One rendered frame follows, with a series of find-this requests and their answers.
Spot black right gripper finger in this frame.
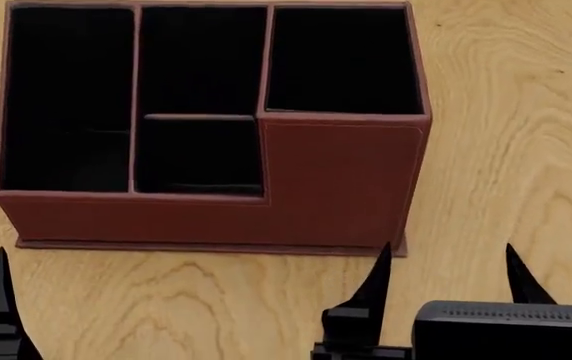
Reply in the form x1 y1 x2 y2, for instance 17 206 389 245
314 240 394 351
504 242 560 305

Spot brown leather desk caddy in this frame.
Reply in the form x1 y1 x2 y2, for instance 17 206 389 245
0 0 434 259

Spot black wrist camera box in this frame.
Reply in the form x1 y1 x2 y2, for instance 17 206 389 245
410 299 572 360

